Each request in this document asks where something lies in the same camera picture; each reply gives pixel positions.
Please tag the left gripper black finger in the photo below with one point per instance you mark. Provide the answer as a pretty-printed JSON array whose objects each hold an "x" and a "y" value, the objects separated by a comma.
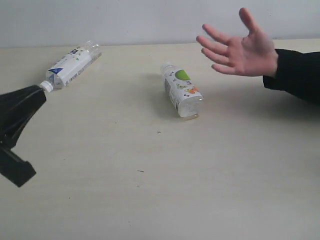
[
  {"x": 16, "y": 109},
  {"x": 16, "y": 170}
]

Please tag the blue-white label water bottle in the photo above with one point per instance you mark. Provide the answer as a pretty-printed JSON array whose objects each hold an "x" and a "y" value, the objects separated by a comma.
[{"x": 70, "y": 66}]

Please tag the black sleeved right forearm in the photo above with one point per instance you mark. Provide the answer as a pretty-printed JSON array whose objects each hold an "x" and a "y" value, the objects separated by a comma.
[{"x": 297, "y": 74}]

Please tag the small green-apple label bottle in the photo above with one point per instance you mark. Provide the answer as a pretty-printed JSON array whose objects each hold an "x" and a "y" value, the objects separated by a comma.
[{"x": 184, "y": 96}]

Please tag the person's open right hand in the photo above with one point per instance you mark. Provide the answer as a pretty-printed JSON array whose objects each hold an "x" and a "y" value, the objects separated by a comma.
[{"x": 251, "y": 56}]

